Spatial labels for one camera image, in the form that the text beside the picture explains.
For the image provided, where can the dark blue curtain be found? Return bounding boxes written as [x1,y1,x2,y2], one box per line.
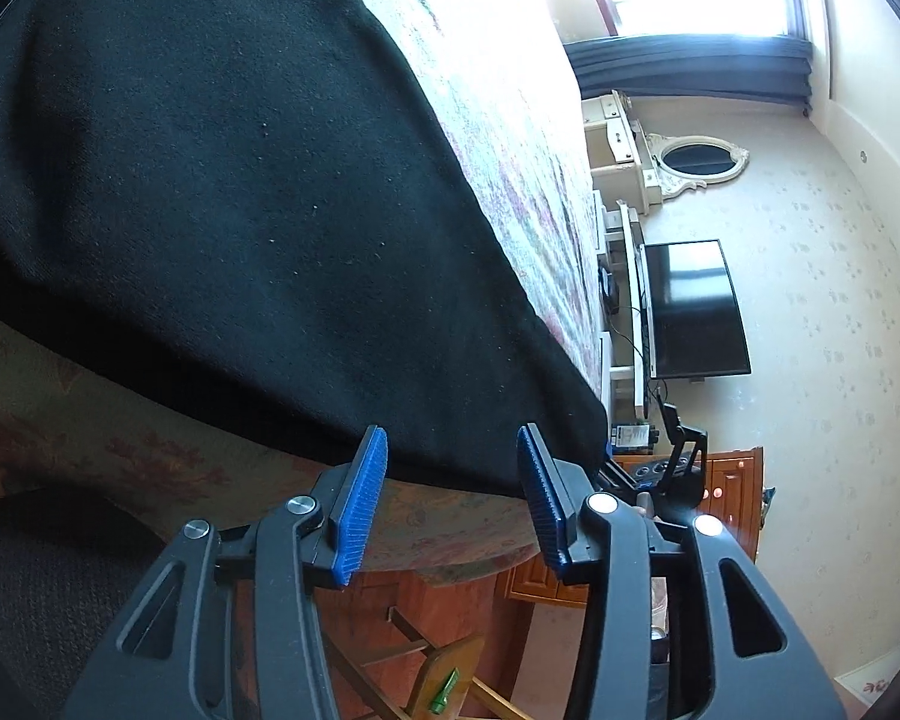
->
[566,34,812,117]

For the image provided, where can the black pants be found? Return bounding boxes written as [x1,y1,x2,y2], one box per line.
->
[0,0,610,500]

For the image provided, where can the white vanity table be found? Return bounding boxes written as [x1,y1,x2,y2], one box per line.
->
[581,88,662,217]

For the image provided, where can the white television stand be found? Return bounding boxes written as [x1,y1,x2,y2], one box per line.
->
[592,191,657,421]

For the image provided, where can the wooden stool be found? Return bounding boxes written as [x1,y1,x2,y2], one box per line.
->
[328,600,530,720]

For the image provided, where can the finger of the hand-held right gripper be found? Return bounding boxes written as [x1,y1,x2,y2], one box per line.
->
[660,403,710,470]

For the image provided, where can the wooden cabinet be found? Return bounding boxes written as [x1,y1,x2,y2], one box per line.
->
[504,445,766,610]

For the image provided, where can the dark grey cloth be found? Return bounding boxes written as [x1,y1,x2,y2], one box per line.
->
[0,484,167,720]

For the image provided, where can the bed with floral bedspread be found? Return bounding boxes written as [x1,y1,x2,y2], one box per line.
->
[0,0,610,593]

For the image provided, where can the black flat television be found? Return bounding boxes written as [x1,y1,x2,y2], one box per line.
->
[640,238,752,380]

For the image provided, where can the white oval framed mirror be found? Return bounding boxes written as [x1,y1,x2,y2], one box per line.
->
[643,131,749,203]

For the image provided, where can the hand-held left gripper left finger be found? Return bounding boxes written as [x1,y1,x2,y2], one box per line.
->
[60,424,391,720]

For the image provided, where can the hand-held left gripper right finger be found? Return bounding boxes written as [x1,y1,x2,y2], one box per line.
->
[516,422,845,720]

